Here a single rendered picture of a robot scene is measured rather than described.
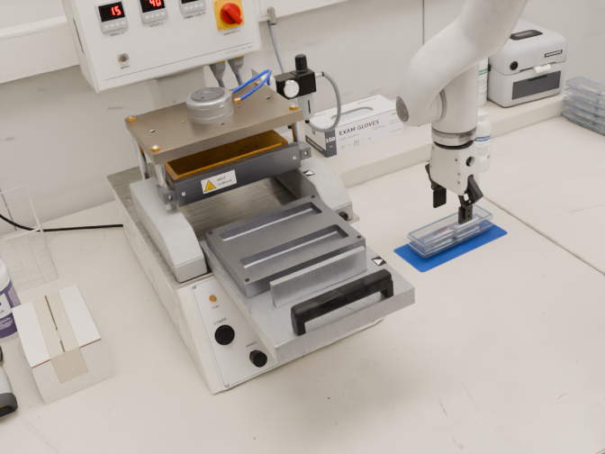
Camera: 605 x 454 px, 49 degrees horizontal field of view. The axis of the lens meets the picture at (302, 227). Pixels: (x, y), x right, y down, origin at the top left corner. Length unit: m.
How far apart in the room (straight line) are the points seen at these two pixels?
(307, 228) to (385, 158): 0.65
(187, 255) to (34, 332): 0.32
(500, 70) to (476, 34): 0.77
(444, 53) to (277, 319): 0.52
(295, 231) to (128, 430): 0.41
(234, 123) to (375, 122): 0.64
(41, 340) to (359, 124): 0.92
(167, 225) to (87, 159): 0.65
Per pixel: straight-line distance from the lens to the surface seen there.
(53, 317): 1.27
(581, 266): 1.40
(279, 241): 1.03
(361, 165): 1.64
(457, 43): 1.15
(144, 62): 1.28
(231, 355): 1.14
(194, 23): 1.29
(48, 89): 1.67
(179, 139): 1.13
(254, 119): 1.16
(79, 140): 1.71
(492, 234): 1.46
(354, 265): 0.97
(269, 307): 0.95
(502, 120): 1.86
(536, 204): 1.58
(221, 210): 1.26
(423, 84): 1.16
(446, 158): 1.31
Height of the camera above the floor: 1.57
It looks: 33 degrees down
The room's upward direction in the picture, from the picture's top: 7 degrees counter-clockwise
